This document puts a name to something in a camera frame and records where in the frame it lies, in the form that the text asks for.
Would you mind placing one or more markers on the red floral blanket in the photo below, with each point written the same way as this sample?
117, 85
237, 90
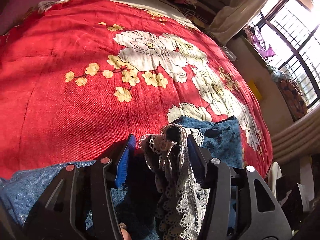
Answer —
83, 74

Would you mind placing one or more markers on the patterned orange cushion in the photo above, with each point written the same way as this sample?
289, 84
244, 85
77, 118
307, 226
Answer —
293, 98

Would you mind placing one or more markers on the purple garment at window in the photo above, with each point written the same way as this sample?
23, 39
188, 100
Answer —
256, 39

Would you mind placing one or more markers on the left hand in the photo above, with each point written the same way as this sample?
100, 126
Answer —
124, 232

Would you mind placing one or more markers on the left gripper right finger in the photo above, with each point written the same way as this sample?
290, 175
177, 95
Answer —
240, 204

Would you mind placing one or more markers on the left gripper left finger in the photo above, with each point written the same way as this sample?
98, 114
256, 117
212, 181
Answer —
77, 204

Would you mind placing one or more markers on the cream curtain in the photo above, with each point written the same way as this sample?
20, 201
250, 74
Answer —
232, 18

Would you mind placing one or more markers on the blue denim pants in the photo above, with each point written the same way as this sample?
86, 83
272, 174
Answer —
160, 198

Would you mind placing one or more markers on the yellow card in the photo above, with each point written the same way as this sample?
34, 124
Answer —
255, 90

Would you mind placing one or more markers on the window with metal bars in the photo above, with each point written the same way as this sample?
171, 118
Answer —
292, 30

